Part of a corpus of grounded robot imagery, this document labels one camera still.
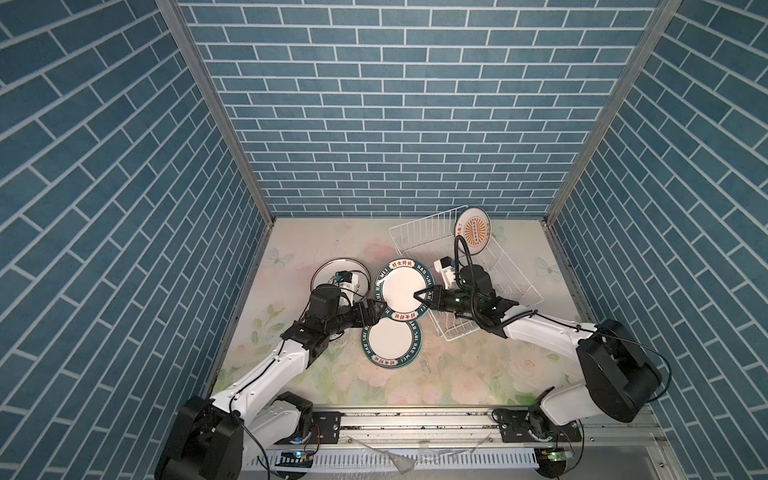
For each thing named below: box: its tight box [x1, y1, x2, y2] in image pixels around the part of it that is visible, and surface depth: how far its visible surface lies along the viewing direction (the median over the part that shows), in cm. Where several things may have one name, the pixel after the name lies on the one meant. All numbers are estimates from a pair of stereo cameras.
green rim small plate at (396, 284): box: [374, 258, 434, 322], surface depth 86 cm
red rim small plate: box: [454, 206, 491, 256], surface depth 108 cm
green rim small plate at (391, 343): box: [361, 318, 423, 369], surface depth 87 cm
